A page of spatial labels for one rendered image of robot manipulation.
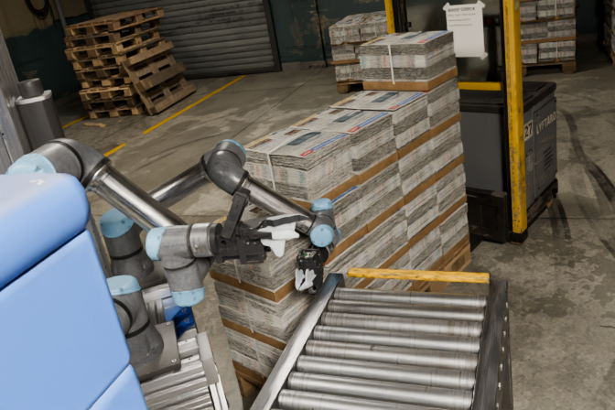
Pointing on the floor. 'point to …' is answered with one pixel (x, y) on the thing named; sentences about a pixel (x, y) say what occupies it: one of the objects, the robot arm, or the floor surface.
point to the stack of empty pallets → (108, 54)
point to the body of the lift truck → (481, 159)
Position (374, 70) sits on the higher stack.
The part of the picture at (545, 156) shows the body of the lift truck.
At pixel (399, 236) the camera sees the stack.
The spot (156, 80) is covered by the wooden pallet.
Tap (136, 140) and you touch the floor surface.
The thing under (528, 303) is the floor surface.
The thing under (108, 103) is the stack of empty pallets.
